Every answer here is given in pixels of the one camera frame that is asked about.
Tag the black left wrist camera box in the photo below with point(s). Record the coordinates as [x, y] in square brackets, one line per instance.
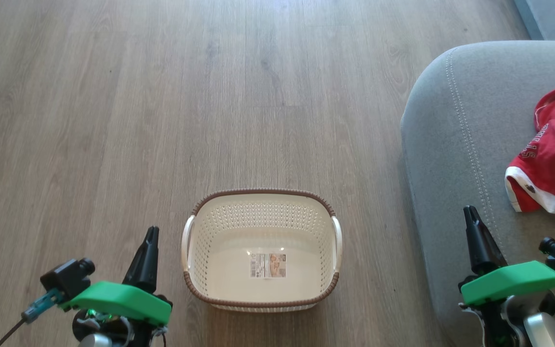
[68, 277]

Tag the cream laundry basket brown rim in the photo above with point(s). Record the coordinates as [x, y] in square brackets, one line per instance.
[229, 241]

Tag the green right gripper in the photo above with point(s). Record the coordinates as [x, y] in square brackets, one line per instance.
[513, 282]

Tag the paper label sticker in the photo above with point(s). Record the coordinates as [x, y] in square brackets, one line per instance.
[268, 265]

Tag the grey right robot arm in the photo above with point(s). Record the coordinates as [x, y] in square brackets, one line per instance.
[545, 330]

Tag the grey and yellow sofa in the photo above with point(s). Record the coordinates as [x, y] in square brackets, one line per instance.
[451, 144]

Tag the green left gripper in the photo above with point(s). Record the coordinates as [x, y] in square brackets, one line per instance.
[118, 301]

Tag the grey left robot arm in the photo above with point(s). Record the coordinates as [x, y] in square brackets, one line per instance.
[95, 341]

